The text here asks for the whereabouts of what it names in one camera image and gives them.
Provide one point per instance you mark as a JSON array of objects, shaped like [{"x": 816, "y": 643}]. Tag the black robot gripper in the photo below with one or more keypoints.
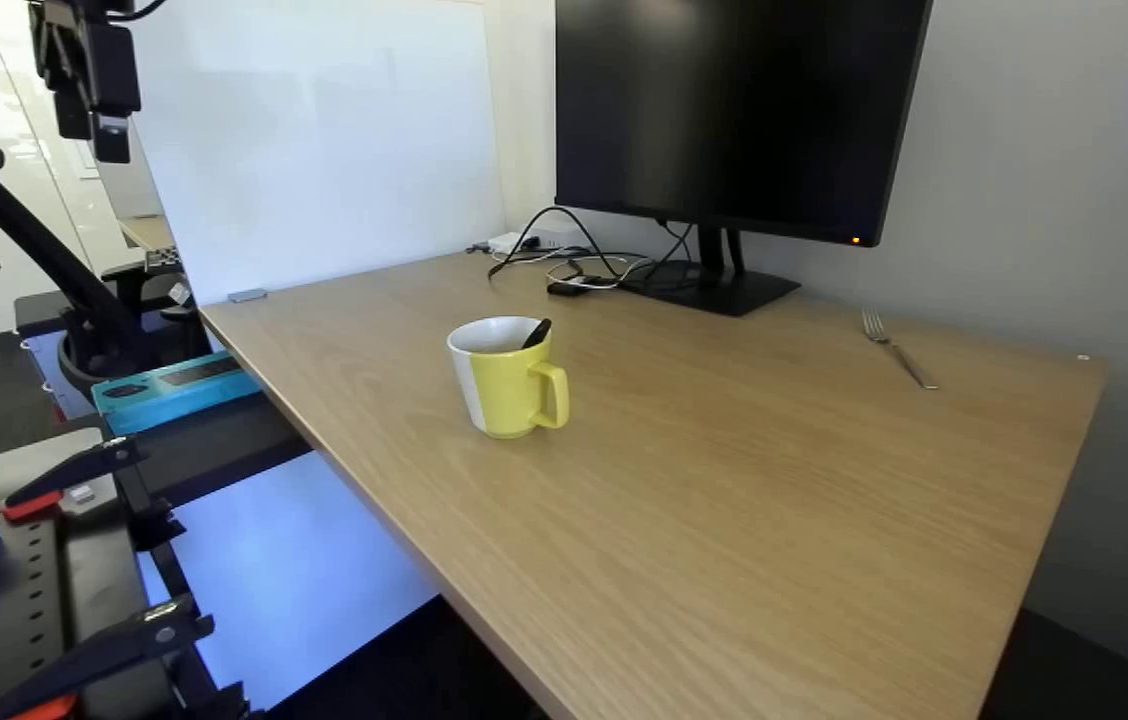
[{"x": 88, "y": 64}]

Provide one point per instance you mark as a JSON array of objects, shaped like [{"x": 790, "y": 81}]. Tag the white marker with black cap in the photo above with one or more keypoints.
[{"x": 536, "y": 335}]

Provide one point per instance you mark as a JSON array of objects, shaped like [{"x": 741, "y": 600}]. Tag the white board panel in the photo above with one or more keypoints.
[{"x": 314, "y": 136}]

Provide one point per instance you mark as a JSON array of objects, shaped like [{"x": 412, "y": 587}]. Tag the teal blue tray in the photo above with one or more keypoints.
[{"x": 169, "y": 394}]

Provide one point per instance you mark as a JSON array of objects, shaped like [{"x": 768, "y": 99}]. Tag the black orange clamp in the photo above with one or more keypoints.
[
  {"x": 139, "y": 670},
  {"x": 133, "y": 511}
]

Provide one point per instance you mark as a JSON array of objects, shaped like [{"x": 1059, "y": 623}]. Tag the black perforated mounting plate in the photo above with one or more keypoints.
[{"x": 62, "y": 587}]

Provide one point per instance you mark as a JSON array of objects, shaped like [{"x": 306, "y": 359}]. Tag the yellow and white mug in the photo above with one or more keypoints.
[{"x": 511, "y": 388}]

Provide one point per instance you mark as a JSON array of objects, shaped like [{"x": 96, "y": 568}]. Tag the black orange clamp lower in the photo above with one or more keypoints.
[{"x": 139, "y": 670}]

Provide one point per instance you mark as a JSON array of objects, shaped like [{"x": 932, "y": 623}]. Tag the black computer monitor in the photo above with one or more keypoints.
[{"x": 733, "y": 118}]

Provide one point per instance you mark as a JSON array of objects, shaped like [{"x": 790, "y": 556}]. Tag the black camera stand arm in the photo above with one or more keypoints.
[{"x": 115, "y": 324}]

